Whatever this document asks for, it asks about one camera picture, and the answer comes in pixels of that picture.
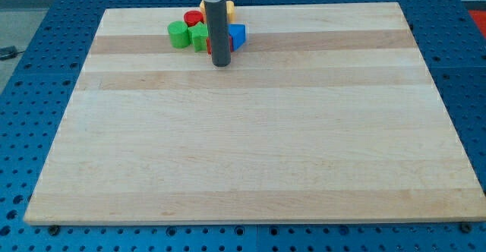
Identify red block behind rod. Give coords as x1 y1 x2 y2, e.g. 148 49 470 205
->
206 35 234 55

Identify yellow heart block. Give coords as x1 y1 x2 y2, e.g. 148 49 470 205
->
199 0 235 24

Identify blue cube block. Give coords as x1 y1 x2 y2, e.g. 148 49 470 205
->
229 24 246 52

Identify green cylinder block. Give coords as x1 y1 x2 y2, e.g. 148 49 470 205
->
167 20 191 49

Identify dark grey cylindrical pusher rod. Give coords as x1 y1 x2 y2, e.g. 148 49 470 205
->
204 0 231 67

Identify green star block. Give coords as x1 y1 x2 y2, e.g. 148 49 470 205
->
188 22 208 52

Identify black device on floor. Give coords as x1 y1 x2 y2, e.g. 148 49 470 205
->
0 46 18 61

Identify red cylinder block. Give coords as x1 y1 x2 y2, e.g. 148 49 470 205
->
183 10 204 27

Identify light wooden board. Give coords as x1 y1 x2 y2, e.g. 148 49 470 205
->
24 2 485 225

